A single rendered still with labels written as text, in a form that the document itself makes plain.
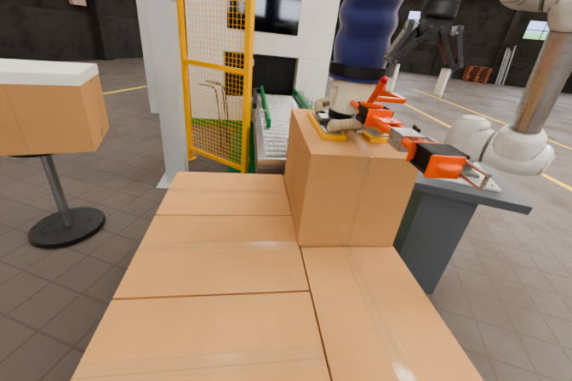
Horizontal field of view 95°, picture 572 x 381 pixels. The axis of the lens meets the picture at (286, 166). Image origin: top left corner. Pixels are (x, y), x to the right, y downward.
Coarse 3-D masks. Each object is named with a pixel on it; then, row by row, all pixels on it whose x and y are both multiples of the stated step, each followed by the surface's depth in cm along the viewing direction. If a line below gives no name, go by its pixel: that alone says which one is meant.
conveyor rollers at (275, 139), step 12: (276, 96) 352; (288, 96) 362; (276, 108) 295; (288, 108) 305; (300, 108) 307; (264, 120) 253; (276, 120) 254; (288, 120) 257; (264, 132) 221; (276, 132) 222; (288, 132) 224; (264, 144) 197; (276, 144) 198; (276, 156) 182
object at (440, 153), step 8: (416, 144) 58; (424, 144) 58; (432, 144) 58; (440, 144) 59; (408, 152) 60; (416, 152) 59; (424, 152) 56; (432, 152) 53; (440, 152) 54; (448, 152) 54; (456, 152) 55; (408, 160) 60; (416, 160) 59; (424, 160) 56; (432, 160) 52; (440, 160) 52; (448, 160) 52; (456, 160) 52; (464, 160) 53; (424, 168) 56; (432, 168) 53; (424, 176) 54; (432, 176) 54; (440, 176) 54; (448, 176) 54; (456, 176) 54
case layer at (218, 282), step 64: (192, 192) 130; (256, 192) 136; (192, 256) 94; (256, 256) 97; (320, 256) 100; (384, 256) 103; (128, 320) 72; (192, 320) 73; (256, 320) 75; (320, 320) 77; (384, 320) 79
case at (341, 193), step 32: (288, 160) 143; (320, 160) 87; (352, 160) 88; (384, 160) 90; (288, 192) 137; (320, 192) 93; (352, 192) 94; (384, 192) 96; (320, 224) 100; (352, 224) 101; (384, 224) 103
